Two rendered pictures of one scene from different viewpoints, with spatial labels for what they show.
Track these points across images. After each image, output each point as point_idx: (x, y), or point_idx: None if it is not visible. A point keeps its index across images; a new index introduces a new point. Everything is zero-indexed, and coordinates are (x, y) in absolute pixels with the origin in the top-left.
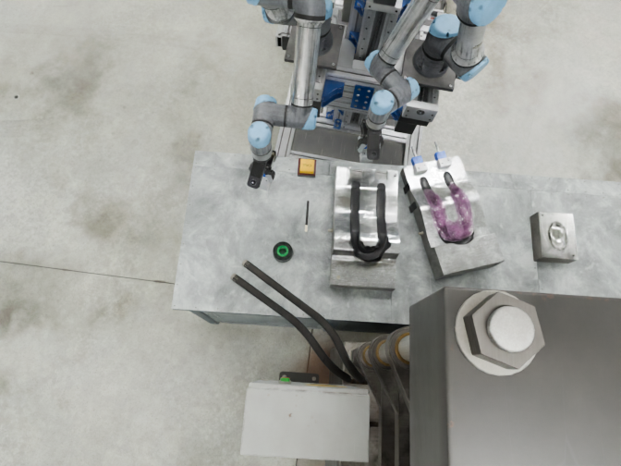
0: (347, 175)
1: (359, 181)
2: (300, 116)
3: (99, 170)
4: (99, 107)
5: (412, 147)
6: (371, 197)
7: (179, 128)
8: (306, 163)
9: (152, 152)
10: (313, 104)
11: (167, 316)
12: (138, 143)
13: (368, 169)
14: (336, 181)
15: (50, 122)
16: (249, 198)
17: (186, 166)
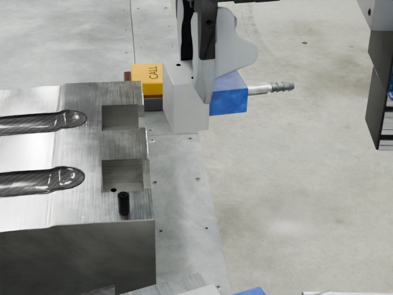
0: (109, 99)
1: (84, 124)
2: None
3: (211, 122)
4: (330, 105)
5: (323, 292)
6: (15, 158)
7: (343, 193)
8: (160, 71)
9: (273, 169)
10: (381, 78)
11: None
12: (282, 151)
13: (142, 141)
14: (79, 83)
15: (278, 71)
16: (47, 30)
17: (259, 214)
